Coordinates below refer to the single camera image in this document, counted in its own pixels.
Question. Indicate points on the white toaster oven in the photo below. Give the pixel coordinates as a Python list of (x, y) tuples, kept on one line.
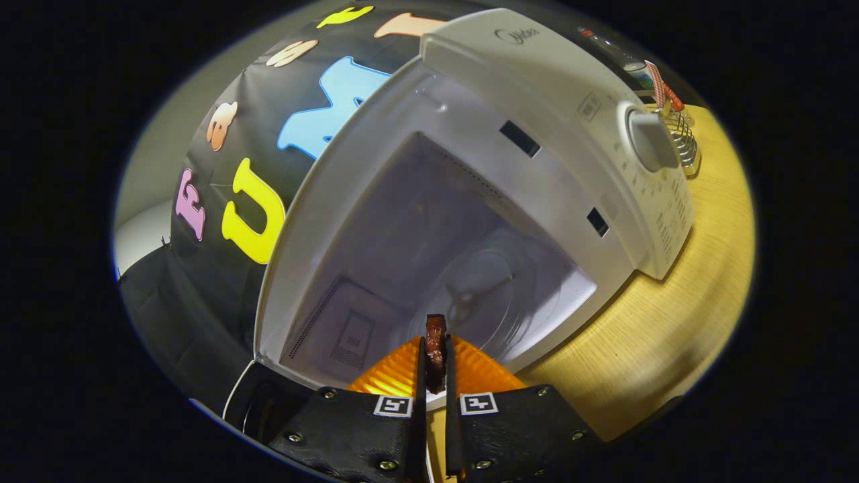
[(537, 80)]

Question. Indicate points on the clear bottle with red label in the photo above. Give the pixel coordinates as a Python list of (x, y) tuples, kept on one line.
[(614, 52)]

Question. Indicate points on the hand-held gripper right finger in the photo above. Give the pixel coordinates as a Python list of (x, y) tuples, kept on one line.
[(453, 429)]

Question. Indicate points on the red white striped straw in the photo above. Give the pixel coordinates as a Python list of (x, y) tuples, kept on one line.
[(659, 84)]

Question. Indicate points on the red-brown meat piece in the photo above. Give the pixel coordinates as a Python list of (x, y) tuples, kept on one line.
[(435, 349)]

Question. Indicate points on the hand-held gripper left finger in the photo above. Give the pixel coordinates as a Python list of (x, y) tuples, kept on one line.
[(417, 429)]

